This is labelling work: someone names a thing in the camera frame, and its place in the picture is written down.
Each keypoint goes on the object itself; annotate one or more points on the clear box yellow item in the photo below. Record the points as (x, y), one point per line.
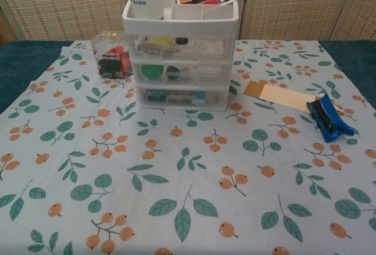
(205, 46)

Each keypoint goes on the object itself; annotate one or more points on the clear drawer with blue box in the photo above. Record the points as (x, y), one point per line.
(182, 100)

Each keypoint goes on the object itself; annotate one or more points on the dark green box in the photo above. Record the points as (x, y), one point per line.
(157, 95)

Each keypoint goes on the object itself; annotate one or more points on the clear drawer with green disc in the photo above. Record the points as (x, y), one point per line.
(205, 74)

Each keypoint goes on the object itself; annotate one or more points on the white plastic drawer organizer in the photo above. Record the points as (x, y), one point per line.
(182, 27)

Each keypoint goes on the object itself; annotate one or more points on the small blue white box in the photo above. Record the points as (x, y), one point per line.
(199, 97)

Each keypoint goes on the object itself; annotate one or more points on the dark teal round cap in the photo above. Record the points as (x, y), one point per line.
(172, 73)

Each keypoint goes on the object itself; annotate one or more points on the green round disc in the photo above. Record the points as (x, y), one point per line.
(150, 71)

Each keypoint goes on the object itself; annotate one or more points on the orange fruit print tablecloth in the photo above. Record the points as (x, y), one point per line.
(188, 178)

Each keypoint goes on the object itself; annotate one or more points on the yellow soft item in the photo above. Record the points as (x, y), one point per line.
(160, 42)

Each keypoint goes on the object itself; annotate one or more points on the tan cardboard strip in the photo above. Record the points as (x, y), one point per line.
(282, 92)

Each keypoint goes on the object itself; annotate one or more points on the blue snack packet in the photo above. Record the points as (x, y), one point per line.
(332, 131)

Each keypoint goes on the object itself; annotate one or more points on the woven bamboo folding screen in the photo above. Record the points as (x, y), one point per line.
(58, 5)

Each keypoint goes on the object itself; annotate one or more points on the teal table cover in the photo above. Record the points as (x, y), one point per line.
(23, 67)

